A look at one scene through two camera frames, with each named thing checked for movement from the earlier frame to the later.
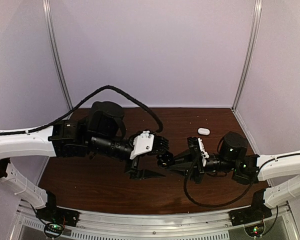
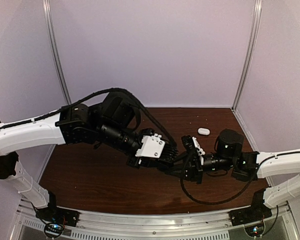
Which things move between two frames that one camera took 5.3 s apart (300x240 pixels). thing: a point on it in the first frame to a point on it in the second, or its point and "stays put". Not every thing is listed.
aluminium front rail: (279, 224) stays put
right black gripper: (196, 170) stays put
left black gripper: (139, 175) to (144, 162)
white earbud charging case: (204, 131) stays put
